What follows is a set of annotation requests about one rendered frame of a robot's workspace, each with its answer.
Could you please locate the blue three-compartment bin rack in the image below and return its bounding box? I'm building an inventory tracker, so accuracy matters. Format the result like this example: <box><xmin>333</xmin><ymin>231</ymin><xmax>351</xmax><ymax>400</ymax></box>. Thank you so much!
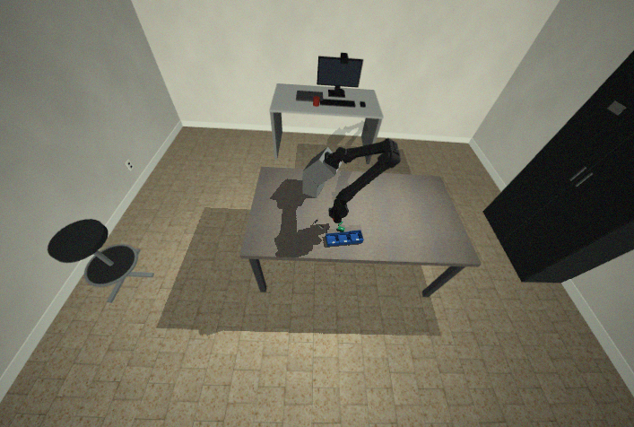
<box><xmin>326</xmin><ymin>230</ymin><xmax>363</xmax><ymax>247</ymax></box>

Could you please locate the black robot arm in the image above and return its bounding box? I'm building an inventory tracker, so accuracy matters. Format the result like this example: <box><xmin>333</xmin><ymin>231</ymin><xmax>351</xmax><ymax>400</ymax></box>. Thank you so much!
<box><xmin>325</xmin><ymin>138</ymin><xmax>400</xmax><ymax>223</ymax></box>

